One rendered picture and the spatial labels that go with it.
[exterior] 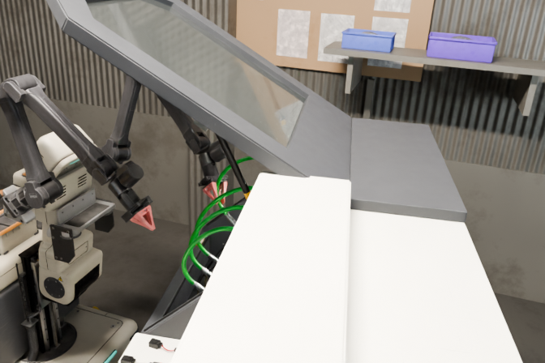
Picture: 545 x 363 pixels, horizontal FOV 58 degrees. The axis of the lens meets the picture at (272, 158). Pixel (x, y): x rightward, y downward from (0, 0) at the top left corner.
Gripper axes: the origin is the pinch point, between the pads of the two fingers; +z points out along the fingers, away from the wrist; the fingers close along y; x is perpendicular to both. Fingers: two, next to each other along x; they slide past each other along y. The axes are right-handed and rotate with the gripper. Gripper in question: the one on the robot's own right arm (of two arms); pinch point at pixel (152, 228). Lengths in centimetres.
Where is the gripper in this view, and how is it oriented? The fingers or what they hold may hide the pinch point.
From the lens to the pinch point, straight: 166.3
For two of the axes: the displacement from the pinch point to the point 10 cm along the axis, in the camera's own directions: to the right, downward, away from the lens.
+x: 4.0, -3.3, 8.6
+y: 6.7, -5.3, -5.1
